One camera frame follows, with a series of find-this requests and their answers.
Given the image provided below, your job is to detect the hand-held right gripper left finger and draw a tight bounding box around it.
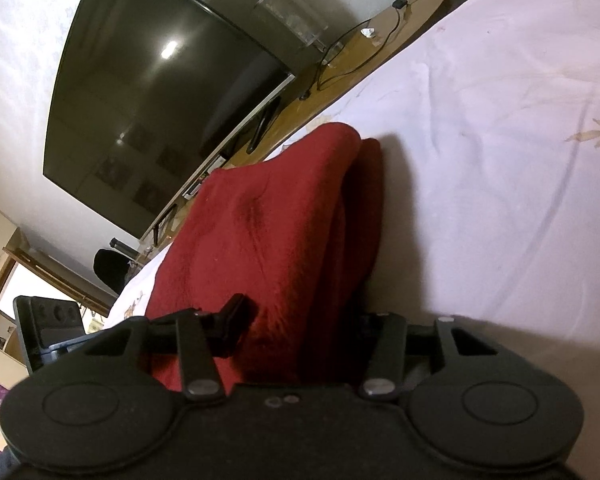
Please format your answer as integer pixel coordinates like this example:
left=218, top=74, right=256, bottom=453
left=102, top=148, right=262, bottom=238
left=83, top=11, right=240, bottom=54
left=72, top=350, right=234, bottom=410
left=87, top=293, right=259, bottom=402

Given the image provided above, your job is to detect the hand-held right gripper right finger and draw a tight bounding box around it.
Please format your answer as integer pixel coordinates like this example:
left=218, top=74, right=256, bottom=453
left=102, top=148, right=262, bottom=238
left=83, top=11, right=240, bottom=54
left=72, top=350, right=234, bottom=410
left=358, top=312, right=496, bottom=402

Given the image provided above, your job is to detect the red knit garment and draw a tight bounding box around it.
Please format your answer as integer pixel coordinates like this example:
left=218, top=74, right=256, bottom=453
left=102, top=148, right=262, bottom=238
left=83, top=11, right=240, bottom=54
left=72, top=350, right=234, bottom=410
left=145, top=121, right=385, bottom=391

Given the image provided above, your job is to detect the wooden framed window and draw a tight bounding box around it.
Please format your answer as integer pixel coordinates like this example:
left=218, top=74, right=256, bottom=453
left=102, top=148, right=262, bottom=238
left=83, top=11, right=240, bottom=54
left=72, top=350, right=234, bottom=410
left=0, top=245, right=118, bottom=333

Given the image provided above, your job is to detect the black chair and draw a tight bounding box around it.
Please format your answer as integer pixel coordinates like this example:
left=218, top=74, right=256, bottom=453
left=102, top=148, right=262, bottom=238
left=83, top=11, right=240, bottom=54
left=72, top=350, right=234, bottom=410
left=94, top=247, right=133, bottom=293

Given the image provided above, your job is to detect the white floral bed sheet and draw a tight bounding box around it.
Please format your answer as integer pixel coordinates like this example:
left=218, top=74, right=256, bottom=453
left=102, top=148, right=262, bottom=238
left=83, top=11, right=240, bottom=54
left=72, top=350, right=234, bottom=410
left=107, top=0, right=600, bottom=411

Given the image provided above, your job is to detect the black television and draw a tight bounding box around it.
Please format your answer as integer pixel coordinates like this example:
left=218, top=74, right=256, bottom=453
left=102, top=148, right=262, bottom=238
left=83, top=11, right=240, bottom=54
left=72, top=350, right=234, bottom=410
left=42, top=0, right=297, bottom=242

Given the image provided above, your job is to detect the wooden television cabinet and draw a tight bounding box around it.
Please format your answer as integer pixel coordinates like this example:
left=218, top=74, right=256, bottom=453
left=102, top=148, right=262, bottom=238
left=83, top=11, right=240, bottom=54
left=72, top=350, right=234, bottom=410
left=130, top=0, right=453, bottom=271

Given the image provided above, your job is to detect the clear glass jar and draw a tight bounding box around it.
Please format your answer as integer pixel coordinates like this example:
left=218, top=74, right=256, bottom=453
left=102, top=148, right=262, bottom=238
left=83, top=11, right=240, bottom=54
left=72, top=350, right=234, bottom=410
left=252, top=0, right=331, bottom=53

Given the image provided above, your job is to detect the black cable with adapter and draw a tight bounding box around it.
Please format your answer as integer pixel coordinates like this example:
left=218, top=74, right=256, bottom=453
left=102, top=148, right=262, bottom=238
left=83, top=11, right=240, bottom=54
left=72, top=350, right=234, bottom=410
left=300, top=0, right=431, bottom=101

